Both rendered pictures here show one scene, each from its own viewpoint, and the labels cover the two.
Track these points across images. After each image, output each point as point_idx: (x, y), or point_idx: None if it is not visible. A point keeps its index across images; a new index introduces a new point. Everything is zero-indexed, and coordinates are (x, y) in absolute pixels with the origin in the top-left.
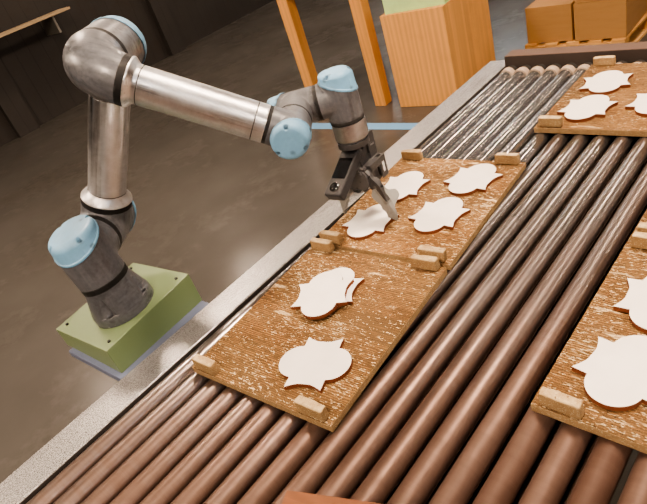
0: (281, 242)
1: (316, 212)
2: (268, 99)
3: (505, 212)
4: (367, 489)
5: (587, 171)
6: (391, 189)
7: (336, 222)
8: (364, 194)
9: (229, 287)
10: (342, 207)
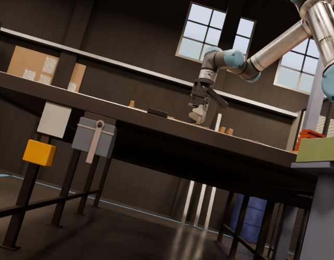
0: (232, 135)
1: (195, 125)
2: (239, 50)
3: None
4: None
5: None
6: (192, 112)
7: (205, 128)
8: (175, 119)
9: (280, 149)
10: (205, 118)
